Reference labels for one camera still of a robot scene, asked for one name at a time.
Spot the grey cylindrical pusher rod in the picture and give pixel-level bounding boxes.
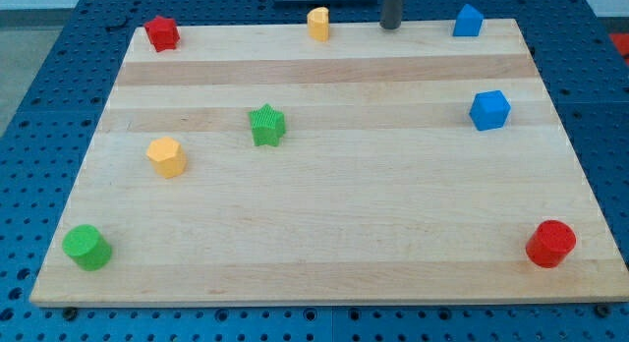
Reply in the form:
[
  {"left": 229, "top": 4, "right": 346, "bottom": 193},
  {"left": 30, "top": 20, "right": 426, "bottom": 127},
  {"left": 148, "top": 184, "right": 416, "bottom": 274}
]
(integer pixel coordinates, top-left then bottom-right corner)
[{"left": 379, "top": 0, "right": 404, "bottom": 29}]

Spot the yellow heart block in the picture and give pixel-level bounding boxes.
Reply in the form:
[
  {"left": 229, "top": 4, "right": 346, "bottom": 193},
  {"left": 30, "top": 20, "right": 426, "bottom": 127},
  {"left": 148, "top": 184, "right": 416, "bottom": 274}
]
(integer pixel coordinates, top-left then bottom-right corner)
[{"left": 307, "top": 7, "right": 329, "bottom": 42}]

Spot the blue hexagon block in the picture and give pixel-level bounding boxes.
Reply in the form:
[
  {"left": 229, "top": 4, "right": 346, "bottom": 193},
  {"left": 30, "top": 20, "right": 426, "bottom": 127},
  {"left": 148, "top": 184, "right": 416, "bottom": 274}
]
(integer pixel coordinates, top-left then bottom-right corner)
[{"left": 469, "top": 90, "right": 511, "bottom": 131}]

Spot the green star block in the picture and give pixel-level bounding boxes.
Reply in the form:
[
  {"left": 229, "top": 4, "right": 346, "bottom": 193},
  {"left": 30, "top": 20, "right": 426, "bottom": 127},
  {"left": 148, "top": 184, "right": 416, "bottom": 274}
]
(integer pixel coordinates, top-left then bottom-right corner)
[{"left": 248, "top": 103, "right": 286, "bottom": 146}]

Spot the wooden board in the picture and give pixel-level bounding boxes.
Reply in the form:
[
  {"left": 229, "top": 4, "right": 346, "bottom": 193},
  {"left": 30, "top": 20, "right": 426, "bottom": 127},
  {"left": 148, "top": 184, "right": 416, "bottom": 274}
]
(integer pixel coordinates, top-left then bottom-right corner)
[{"left": 30, "top": 19, "right": 628, "bottom": 308}]

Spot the red star block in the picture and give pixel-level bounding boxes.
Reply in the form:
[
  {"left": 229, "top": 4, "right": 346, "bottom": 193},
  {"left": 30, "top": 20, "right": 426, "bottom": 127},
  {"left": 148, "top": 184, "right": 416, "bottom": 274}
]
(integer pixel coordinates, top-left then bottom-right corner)
[{"left": 143, "top": 16, "right": 180, "bottom": 52}]

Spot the yellow hexagon block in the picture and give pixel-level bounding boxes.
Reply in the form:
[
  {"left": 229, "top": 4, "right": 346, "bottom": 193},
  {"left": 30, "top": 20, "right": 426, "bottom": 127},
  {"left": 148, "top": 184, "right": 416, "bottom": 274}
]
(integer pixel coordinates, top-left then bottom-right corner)
[{"left": 145, "top": 137, "right": 188, "bottom": 179}]

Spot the red cylinder block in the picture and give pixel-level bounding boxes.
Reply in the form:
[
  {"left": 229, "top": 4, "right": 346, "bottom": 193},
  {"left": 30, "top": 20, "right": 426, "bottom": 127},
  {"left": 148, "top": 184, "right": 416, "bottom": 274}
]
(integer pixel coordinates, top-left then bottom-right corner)
[{"left": 525, "top": 220, "right": 577, "bottom": 268}]

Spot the green cylinder block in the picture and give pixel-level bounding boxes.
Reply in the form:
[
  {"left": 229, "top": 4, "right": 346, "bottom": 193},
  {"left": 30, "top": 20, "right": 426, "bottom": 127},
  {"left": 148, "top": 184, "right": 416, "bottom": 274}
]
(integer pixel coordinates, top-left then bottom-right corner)
[{"left": 62, "top": 224, "right": 112, "bottom": 271}]

